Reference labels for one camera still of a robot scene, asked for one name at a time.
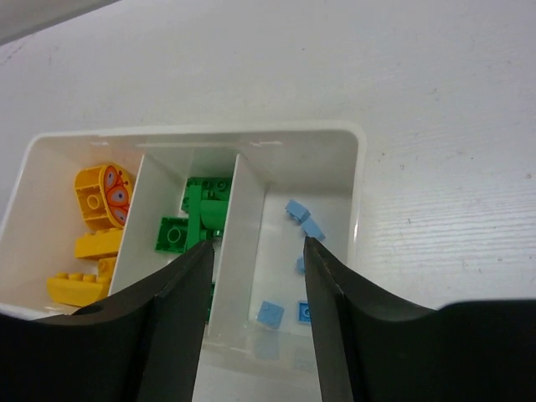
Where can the light blue lego brick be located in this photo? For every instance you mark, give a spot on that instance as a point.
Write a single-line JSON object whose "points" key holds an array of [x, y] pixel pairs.
{"points": [[270, 315], [300, 265], [297, 211], [312, 229], [303, 313]]}

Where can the green yellow lego stack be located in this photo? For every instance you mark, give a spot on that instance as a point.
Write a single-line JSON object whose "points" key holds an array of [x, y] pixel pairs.
{"points": [[77, 289]]}

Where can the small green lego brick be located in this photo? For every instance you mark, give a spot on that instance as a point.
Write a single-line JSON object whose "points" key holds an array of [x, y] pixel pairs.
{"points": [[172, 235]]}

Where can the yellow curved lego brick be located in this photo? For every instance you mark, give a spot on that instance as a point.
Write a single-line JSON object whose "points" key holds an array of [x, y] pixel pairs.
{"points": [[104, 195]]}

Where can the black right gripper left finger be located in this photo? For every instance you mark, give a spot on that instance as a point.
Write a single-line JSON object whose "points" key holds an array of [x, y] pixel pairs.
{"points": [[139, 344]]}

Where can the white three-compartment plastic container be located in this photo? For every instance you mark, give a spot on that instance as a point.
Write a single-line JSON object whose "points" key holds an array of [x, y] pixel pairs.
{"points": [[318, 164]]}

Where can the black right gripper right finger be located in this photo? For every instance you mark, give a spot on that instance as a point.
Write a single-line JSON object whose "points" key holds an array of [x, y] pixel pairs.
{"points": [[371, 345]]}

